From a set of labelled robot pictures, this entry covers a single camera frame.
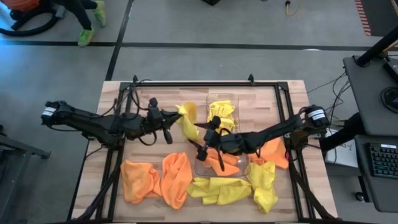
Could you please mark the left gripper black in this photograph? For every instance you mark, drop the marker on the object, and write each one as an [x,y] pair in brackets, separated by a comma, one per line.
[155,119]

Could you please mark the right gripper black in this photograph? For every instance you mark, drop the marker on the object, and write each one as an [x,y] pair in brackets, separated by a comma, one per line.
[217,141]

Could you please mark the yellow microfiber towel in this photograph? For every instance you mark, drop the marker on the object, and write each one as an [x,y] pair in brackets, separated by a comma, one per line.
[220,191]
[188,124]
[222,109]
[228,126]
[262,186]

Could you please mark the orange microfiber towel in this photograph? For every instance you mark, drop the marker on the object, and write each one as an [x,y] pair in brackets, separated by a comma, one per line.
[275,152]
[225,169]
[138,180]
[231,158]
[175,180]

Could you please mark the clear plastic basket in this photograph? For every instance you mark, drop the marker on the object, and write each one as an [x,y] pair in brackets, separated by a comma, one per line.
[200,169]
[222,97]

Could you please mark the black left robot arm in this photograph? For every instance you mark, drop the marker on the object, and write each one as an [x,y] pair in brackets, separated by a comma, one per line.
[93,124]

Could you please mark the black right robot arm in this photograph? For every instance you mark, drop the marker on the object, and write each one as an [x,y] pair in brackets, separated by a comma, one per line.
[273,130]

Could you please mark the black table clamp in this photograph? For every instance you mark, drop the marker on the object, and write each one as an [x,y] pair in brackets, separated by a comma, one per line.
[251,78]
[135,78]

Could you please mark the bright green shoe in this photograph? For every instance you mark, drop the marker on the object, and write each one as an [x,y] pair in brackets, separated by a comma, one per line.
[100,14]
[85,36]

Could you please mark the white paper sheet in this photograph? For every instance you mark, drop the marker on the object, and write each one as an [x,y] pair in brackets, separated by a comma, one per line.
[342,152]

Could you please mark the person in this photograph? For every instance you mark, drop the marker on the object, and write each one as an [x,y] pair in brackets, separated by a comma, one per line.
[79,15]

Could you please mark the grey metal stand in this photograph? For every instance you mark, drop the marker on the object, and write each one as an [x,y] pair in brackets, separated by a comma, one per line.
[31,151]

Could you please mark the dark grey low desk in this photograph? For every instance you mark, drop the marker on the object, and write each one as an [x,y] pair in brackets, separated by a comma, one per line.
[362,174]

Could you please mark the black caster wheel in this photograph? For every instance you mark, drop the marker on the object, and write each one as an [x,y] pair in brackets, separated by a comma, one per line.
[360,196]

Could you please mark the black computer keyboard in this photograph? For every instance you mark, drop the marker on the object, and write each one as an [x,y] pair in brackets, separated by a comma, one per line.
[384,161]

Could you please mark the black round pad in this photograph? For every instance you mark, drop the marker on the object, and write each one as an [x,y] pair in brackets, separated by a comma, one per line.
[390,99]

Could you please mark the orange round canister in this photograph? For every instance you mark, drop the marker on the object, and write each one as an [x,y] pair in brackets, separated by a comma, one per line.
[21,4]

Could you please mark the black monitor stand pole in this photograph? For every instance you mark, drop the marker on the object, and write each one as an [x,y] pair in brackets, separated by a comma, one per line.
[377,46]

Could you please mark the dark mat with striped edge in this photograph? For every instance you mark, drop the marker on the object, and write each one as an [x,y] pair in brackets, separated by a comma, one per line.
[382,15]

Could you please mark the black aluminium table frame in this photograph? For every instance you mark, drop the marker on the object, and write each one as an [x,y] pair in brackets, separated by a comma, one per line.
[202,84]

